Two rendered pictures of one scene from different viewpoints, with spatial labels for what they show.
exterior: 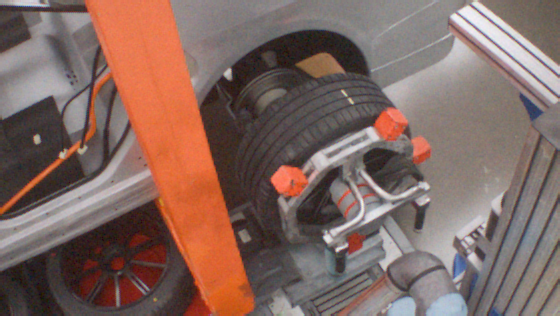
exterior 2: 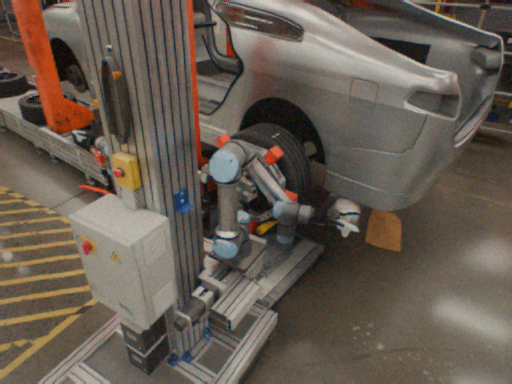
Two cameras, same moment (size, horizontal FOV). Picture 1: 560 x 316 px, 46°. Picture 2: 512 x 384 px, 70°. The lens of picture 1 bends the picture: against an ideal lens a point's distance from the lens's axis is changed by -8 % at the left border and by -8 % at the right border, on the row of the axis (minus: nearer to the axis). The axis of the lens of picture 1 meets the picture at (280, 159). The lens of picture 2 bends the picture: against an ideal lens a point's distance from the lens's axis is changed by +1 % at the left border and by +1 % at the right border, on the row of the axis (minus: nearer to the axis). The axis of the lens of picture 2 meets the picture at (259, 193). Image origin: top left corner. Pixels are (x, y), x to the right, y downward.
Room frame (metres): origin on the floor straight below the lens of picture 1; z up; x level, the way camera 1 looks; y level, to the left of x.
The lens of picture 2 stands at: (0.36, -2.04, 2.10)
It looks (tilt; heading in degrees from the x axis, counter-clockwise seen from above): 33 degrees down; 58
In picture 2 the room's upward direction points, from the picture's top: 2 degrees clockwise
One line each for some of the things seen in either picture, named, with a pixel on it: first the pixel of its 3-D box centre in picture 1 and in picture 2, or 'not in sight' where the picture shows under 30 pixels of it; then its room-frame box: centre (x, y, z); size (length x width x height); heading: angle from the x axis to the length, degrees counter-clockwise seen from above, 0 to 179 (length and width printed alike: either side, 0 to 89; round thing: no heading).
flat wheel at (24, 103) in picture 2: not in sight; (49, 107); (0.46, 3.32, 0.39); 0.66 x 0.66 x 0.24
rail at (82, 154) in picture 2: not in sight; (106, 170); (0.76, 1.47, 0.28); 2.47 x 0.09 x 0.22; 111
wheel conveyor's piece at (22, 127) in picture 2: not in sight; (57, 123); (0.49, 3.23, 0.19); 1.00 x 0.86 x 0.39; 111
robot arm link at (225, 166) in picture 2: not in sight; (228, 204); (0.95, -0.85, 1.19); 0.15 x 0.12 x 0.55; 43
